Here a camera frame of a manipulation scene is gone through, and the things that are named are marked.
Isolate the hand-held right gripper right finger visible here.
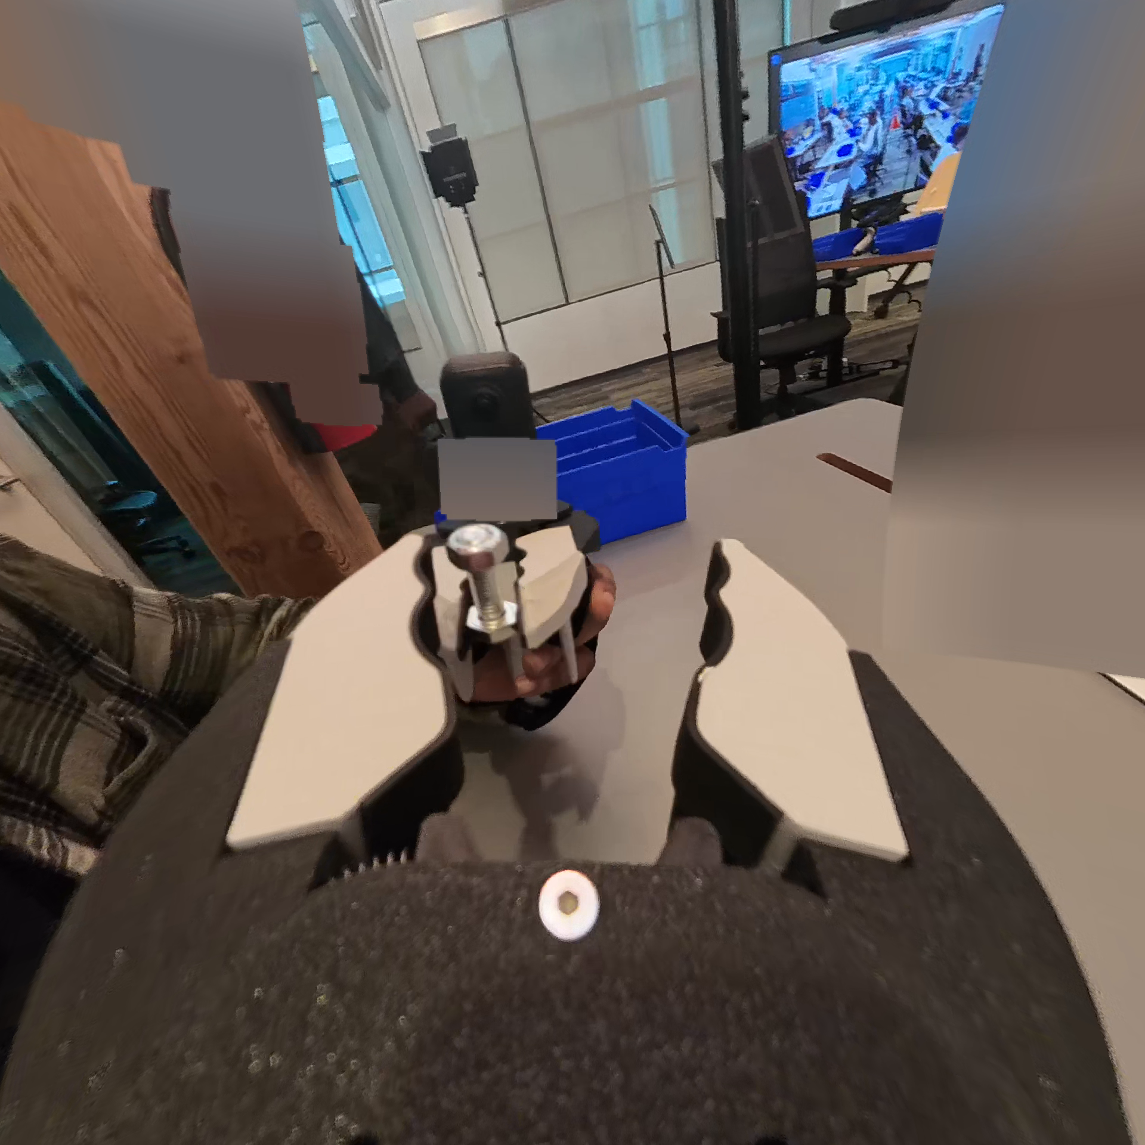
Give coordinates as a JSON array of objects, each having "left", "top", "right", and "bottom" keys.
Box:
[{"left": 673, "top": 538, "right": 913, "bottom": 873}]

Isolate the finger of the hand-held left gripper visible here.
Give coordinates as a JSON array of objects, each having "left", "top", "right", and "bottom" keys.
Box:
[
  {"left": 512, "top": 523, "right": 590, "bottom": 688},
  {"left": 429, "top": 540, "right": 476, "bottom": 674}
]

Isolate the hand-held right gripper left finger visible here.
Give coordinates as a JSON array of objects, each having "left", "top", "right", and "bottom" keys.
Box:
[{"left": 223, "top": 532, "right": 466, "bottom": 873}]

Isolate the silver hex bolt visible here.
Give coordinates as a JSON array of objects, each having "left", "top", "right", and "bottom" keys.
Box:
[{"left": 462, "top": 565, "right": 522, "bottom": 645}]

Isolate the blue plastic parts bin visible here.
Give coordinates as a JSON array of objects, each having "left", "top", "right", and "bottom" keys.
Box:
[{"left": 435, "top": 397, "right": 691, "bottom": 547}]

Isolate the person's left hand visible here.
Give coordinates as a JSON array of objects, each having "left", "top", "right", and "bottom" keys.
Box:
[{"left": 458, "top": 562, "right": 620, "bottom": 708}]

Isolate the black microphone stand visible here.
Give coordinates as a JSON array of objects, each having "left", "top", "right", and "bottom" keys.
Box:
[{"left": 648, "top": 205, "right": 692, "bottom": 433}]

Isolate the black light panel on stand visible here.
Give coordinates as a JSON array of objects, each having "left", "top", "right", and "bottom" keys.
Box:
[{"left": 419, "top": 123, "right": 512, "bottom": 352}]

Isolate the black office chair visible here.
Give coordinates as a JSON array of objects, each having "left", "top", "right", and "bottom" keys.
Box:
[{"left": 711, "top": 133, "right": 853, "bottom": 422}]

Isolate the wooden pillar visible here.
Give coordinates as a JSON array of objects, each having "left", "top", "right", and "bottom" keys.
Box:
[{"left": 0, "top": 102, "right": 383, "bottom": 597}]

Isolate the wooden desk with black legs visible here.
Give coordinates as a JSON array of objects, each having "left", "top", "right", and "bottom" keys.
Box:
[{"left": 814, "top": 246, "right": 938, "bottom": 316}]

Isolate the small wooden tablet board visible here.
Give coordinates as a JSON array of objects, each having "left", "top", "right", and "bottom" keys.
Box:
[{"left": 916, "top": 151, "right": 960, "bottom": 217}]

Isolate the black metal post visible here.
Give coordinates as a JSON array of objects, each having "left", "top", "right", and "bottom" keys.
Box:
[{"left": 711, "top": 0, "right": 762, "bottom": 430}]

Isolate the large wall display screen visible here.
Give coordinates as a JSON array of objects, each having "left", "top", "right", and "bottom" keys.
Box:
[{"left": 767, "top": 3, "right": 1003, "bottom": 222}]

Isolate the black video camera bar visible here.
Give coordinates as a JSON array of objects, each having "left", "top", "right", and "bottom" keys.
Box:
[{"left": 830, "top": 0, "right": 952, "bottom": 33}]

